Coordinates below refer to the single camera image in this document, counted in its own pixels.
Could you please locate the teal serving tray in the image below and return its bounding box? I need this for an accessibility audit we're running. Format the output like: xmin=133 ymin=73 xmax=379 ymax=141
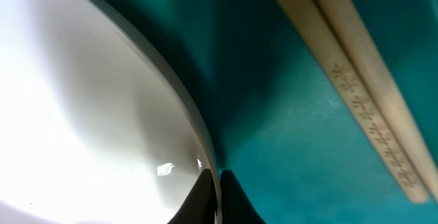
xmin=105 ymin=0 xmax=437 ymax=223

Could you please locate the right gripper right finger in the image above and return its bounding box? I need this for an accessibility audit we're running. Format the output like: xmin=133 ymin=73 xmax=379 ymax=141
xmin=220 ymin=169 xmax=266 ymax=224

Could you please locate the wooden chopstick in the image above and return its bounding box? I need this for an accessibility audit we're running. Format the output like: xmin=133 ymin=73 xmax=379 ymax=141
xmin=316 ymin=0 xmax=437 ymax=199
xmin=276 ymin=0 xmax=429 ymax=203

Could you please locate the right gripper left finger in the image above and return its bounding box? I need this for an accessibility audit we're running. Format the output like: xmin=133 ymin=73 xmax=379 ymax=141
xmin=168 ymin=169 xmax=216 ymax=224

